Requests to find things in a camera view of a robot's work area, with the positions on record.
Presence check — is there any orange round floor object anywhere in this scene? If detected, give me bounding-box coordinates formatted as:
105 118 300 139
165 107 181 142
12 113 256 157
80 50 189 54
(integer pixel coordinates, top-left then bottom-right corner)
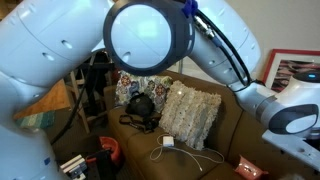
98 135 122 166

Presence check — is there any brown leather couch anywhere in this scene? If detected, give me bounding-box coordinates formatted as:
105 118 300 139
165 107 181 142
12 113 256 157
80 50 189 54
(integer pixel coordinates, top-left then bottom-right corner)
103 69 320 180

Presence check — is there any floral patterned pillow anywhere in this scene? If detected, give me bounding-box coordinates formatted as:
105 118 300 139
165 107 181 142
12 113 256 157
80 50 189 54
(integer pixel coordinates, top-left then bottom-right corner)
114 69 174 114

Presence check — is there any white shaggy pillow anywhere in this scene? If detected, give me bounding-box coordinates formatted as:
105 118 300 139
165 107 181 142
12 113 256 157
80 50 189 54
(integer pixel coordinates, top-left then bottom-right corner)
158 80 223 151

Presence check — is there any white power adapter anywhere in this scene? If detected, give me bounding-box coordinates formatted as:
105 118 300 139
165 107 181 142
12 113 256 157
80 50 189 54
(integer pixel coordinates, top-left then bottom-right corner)
162 135 175 148

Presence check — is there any black cloth on table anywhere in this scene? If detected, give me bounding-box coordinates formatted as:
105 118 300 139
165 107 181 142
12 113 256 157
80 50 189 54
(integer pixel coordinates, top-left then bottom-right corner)
79 49 111 116

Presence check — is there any dark woven rug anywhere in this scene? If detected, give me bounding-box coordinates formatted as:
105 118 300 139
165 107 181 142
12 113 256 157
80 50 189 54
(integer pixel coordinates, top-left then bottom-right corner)
43 106 134 180

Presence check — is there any white box stack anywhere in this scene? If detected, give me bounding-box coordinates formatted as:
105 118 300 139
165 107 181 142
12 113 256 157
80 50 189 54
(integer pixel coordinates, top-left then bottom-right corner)
59 154 88 180

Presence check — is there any pink tissue packet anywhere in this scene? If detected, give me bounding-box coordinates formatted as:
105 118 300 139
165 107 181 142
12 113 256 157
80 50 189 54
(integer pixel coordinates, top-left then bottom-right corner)
234 155 269 180

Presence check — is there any red framed picture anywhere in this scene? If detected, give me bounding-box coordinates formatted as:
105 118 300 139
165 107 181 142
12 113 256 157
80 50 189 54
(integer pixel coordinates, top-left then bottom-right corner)
261 49 320 94

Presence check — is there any teal rug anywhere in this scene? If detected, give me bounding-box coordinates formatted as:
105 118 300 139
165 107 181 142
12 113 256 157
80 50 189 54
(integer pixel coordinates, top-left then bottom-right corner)
14 110 56 130

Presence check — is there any white fluffy plush toy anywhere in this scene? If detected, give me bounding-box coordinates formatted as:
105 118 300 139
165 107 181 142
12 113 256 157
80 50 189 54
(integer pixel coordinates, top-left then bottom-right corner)
279 173 306 180

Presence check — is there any white charger cable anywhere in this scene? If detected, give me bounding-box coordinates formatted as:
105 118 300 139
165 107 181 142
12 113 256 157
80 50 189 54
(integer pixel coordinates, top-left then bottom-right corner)
149 133 226 173

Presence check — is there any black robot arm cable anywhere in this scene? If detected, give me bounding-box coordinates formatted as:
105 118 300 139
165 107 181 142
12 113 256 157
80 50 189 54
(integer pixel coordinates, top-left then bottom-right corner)
183 0 264 93

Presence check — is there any black case with red handle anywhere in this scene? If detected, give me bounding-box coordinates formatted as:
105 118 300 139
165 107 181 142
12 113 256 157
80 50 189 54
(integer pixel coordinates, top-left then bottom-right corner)
84 148 118 180

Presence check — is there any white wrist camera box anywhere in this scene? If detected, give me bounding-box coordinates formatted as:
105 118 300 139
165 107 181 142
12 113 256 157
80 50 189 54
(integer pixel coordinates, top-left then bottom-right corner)
261 129 320 172

